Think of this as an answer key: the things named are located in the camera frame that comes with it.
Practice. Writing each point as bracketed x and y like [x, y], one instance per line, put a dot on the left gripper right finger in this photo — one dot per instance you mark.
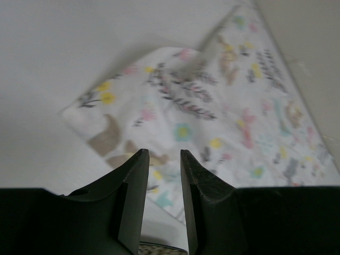
[213, 222]

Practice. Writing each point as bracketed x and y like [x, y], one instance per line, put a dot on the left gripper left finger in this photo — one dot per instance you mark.
[106, 215]

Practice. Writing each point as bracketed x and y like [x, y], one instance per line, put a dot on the floral animal print cloth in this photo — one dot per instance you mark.
[233, 106]

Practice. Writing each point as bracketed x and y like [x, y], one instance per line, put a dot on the black floral square plate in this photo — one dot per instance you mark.
[146, 248]

